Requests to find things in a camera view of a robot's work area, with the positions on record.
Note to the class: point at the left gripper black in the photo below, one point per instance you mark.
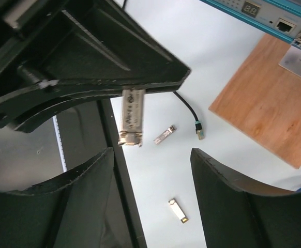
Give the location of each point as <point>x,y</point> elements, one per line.
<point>5,38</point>

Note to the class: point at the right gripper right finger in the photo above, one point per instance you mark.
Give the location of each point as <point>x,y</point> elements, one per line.
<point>239,211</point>

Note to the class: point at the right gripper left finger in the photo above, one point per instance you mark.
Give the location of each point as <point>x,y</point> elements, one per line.
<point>65,211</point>

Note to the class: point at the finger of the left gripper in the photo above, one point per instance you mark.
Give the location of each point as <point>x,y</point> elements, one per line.
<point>93,49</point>

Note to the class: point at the silver sfp module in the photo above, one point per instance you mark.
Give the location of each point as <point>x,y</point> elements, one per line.
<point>131,128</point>
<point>170,130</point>
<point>177,210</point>

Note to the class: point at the wooden board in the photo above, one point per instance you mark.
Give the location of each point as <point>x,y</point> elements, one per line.
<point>263,100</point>

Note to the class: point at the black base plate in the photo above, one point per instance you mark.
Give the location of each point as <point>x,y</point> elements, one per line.
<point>122,178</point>

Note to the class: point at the black network switch blue front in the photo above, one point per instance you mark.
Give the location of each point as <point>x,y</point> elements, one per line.
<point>280,19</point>

